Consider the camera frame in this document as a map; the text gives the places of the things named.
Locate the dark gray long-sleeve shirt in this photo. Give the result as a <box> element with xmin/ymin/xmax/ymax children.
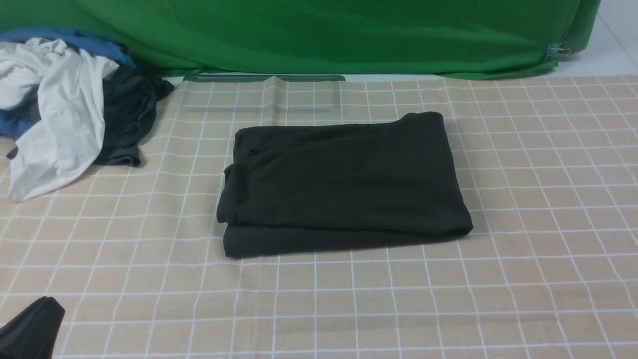
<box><xmin>216</xmin><ymin>112</ymin><xmax>474</xmax><ymax>259</ymax></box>

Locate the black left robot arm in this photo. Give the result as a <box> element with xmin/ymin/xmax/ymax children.
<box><xmin>0</xmin><ymin>296</ymin><xmax>66</xmax><ymax>359</ymax></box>

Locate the white shirt in pile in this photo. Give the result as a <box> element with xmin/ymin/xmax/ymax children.
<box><xmin>0</xmin><ymin>38</ymin><xmax>119</xmax><ymax>202</ymax></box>

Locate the green backdrop cloth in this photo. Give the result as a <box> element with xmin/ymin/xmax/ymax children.
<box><xmin>1</xmin><ymin>0</ymin><xmax>600</xmax><ymax>80</ymax></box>

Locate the dark gray garment in pile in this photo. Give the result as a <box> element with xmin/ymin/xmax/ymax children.
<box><xmin>94</xmin><ymin>67</ymin><xmax>175</xmax><ymax>168</ymax></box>

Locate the beige grid-pattern tablecloth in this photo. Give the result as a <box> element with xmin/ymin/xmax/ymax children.
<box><xmin>0</xmin><ymin>76</ymin><xmax>638</xmax><ymax>359</ymax></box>

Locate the blue binder clip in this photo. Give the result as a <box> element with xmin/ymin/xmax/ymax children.
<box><xmin>545</xmin><ymin>41</ymin><xmax>571</xmax><ymax>62</ymax></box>

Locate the blue garment in pile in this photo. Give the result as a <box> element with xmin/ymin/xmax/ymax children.
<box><xmin>0</xmin><ymin>27</ymin><xmax>136</xmax><ymax>140</ymax></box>

